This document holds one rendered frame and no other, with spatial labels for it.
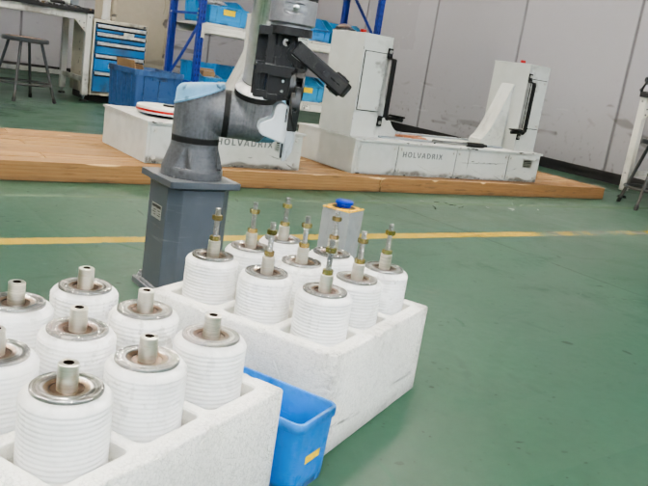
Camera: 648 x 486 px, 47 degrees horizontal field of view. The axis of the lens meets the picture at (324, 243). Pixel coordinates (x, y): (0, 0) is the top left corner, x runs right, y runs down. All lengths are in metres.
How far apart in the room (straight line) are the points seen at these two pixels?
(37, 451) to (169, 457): 0.15
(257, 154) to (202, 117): 1.81
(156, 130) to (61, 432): 2.64
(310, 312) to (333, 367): 0.10
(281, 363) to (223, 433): 0.31
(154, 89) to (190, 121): 4.05
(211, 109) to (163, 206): 0.26
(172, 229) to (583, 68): 5.61
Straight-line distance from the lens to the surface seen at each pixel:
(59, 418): 0.80
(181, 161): 1.83
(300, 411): 1.21
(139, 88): 5.81
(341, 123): 4.05
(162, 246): 1.85
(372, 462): 1.28
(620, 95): 6.82
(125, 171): 3.27
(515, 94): 4.93
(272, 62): 1.24
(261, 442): 1.05
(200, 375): 0.97
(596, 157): 6.88
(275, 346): 1.24
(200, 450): 0.93
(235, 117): 1.82
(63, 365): 0.82
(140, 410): 0.89
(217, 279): 1.34
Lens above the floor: 0.62
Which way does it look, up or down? 13 degrees down
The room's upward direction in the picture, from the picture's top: 9 degrees clockwise
